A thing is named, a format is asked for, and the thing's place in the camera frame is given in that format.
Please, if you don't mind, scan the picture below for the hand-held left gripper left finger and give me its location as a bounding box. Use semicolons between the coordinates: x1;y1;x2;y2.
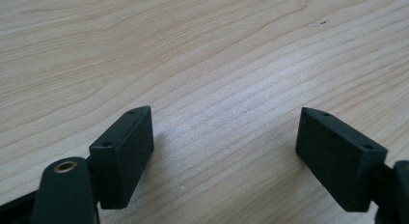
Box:
88;105;155;210

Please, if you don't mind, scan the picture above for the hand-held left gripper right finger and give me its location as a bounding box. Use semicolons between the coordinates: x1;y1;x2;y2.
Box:
294;106;389;213

